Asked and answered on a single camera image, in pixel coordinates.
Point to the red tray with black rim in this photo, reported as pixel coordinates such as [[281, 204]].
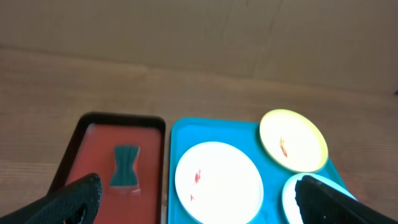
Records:
[[91, 150]]

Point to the light blue plate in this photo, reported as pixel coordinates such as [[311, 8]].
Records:
[[289, 204]]

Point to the blue plastic tray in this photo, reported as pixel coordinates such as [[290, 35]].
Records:
[[188, 132]]

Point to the white plate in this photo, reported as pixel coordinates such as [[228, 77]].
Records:
[[218, 183]]

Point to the green and red sponge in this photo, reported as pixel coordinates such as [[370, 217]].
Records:
[[125, 178]]

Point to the yellow plate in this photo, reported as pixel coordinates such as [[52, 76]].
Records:
[[293, 141]]

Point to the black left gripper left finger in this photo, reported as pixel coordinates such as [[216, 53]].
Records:
[[77, 202]]

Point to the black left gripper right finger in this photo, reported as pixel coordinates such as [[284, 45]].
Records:
[[321, 204]]

